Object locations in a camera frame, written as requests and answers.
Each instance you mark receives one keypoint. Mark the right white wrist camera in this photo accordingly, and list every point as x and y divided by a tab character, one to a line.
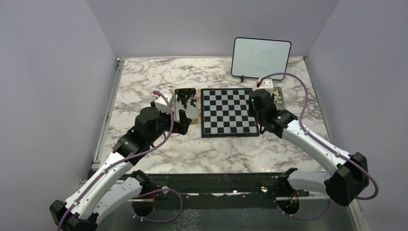
265	83

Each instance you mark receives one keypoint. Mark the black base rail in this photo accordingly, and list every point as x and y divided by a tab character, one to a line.
205	191

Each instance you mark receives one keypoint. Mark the yellow tin tray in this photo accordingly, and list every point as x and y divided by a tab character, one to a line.
191	112

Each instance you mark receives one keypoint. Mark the black white chessboard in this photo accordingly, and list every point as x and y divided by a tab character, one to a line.
225	113

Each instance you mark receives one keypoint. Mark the small whiteboard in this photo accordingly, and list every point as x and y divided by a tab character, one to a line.
257	58

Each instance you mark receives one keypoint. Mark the white chess pieces pile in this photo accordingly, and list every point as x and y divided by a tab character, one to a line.
277	97

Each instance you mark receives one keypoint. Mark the lilac tin tray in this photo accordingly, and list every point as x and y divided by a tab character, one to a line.
279	106

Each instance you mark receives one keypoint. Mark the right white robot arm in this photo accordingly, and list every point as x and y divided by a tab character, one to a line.
345	175

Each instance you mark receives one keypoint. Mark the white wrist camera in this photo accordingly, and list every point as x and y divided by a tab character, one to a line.
161	104
265	83

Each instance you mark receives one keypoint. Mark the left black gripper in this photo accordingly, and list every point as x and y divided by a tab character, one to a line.
182	127

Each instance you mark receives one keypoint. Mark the black chess pieces pile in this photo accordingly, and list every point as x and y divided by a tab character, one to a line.
186	97

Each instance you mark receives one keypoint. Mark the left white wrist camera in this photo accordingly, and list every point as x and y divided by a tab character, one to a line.
161	104

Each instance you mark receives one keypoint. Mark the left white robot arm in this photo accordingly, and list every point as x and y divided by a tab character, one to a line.
99	196

